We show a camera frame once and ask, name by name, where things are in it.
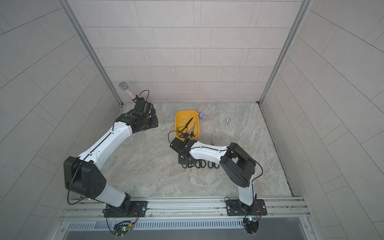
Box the purple toy figure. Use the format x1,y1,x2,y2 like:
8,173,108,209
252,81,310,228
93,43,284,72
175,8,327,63
198,112,207,120

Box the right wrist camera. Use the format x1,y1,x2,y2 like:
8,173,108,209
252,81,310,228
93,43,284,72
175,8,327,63
170,138,197,153

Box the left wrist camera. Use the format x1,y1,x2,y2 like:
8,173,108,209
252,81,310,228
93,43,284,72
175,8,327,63
133,97,153,118

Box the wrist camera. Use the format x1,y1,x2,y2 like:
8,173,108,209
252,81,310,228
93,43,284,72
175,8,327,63
170,138,197,153
133,97,153,118

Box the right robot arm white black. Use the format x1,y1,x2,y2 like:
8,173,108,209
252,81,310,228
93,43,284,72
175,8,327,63
170,138,268,217

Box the aluminium frame rail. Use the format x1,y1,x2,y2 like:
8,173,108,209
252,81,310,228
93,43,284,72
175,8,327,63
58,195,311,223

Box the right circuit board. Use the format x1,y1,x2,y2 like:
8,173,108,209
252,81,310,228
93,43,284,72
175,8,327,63
243,217,260,235

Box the circuit board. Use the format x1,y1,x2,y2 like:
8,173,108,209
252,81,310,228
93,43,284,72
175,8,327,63
243,217,260,235
113,221,133,238

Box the glitter silver microphone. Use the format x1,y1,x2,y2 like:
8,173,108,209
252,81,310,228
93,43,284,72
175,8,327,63
119,82,137,102

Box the small black scissors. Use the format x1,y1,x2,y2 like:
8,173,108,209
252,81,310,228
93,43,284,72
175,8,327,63
182,164,196,169

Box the yellow plastic storage box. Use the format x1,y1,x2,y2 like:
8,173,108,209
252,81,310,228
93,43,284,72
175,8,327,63
175,110,200,141

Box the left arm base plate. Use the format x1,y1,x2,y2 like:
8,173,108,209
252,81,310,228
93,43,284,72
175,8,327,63
103,201,149,218

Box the all black scissors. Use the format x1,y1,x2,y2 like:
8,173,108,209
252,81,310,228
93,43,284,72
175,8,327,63
207,162,220,169

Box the silver blade black scissors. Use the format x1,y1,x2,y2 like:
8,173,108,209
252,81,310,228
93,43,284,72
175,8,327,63
195,160,207,169

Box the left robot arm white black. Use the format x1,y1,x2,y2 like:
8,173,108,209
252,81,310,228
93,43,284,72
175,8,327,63
64,109,158,218

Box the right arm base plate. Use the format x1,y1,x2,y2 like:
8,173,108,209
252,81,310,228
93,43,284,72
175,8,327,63
225,198,268,217

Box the left circuit board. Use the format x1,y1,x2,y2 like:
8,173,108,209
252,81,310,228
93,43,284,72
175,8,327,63
113,221,133,238

